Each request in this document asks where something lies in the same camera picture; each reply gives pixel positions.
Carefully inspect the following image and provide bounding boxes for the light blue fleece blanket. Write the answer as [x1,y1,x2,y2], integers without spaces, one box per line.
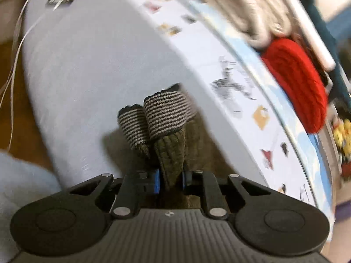
[0,151,62,263]

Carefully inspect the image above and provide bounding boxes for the beige knitted cloth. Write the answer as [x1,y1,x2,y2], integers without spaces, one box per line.
[197,0,294,48]

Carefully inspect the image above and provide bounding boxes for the white cable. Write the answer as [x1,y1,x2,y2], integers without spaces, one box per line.
[0,0,48,152]

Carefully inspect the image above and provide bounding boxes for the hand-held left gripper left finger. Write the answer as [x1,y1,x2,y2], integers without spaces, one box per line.
[68,169,161,220]

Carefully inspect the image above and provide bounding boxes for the yellow plush toys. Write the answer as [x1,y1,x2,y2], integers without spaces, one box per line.
[331,117,351,163]

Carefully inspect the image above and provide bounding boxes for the red knitted cloth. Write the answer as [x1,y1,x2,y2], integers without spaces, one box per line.
[260,38,328,134]

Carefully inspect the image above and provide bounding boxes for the brown corduroy pants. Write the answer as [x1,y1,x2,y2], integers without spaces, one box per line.
[103,83,233,209]

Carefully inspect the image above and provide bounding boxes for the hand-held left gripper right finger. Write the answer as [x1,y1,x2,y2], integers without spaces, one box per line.
[179,170,272,220]

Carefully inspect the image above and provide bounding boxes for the white tube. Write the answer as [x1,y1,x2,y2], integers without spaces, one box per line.
[285,0,337,72]

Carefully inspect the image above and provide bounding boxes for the teal cloth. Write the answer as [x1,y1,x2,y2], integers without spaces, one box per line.
[304,0,351,110]

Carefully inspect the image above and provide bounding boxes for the white printed sheet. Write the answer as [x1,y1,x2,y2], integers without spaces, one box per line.
[121,0,337,235]

